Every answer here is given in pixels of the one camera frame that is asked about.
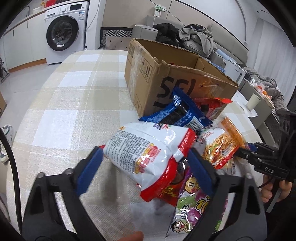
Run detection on white cup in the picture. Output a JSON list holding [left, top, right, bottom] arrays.
[[246, 93, 260, 111]]

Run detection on grey jacket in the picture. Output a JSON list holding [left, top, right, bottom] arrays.
[[179, 24, 216, 58]]

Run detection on red Oreo pack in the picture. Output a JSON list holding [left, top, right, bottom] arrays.
[[136, 157, 188, 207]]

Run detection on small red snack pack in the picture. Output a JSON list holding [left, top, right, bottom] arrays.
[[193, 97, 232, 120]]

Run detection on SF cardboard box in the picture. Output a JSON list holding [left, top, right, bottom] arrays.
[[125, 39, 238, 118]]

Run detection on white sneakers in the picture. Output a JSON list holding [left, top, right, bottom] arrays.
[[0, 123, 17, 164]]

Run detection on fried noodle stick snack bag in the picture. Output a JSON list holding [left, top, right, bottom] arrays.
[[193, 126, 238, 169]]

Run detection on person's right hand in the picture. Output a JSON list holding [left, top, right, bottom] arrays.
[[260, 174, 293, 203]]

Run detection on grey sofa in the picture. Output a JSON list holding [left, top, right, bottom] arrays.
[[132, 16, 248, 66]]

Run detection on patterned floor mat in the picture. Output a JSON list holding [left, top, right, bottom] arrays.
[[99, 27, 132, 51]]

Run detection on person's left hand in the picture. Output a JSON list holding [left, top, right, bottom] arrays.
[[118, 232, 144, 241]]

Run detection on purple grape candy bag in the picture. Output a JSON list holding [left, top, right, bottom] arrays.
[[166, 169, 211, 237]]

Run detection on white kitchen cabinets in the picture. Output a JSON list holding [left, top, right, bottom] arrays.
[[3, 13, 47, 69]]

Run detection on white electric kettle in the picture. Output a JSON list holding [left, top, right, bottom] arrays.
[[223, 59, 246, 84]]

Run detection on white red snack bag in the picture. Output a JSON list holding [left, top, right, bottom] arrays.
[[103, 122, 197, 202]]

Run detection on blue Oreo cookie pack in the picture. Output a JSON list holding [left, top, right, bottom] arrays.
[[139, 87, 212, 131]]

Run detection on black jacket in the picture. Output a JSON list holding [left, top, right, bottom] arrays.
[[153, 23, 184, 47]]

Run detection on orange bread clear bag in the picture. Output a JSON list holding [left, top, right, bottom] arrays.
[[218, 116, 249, 149]]

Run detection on white washing machine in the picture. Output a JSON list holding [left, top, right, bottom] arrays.
[[44, 1, 89, 65]]

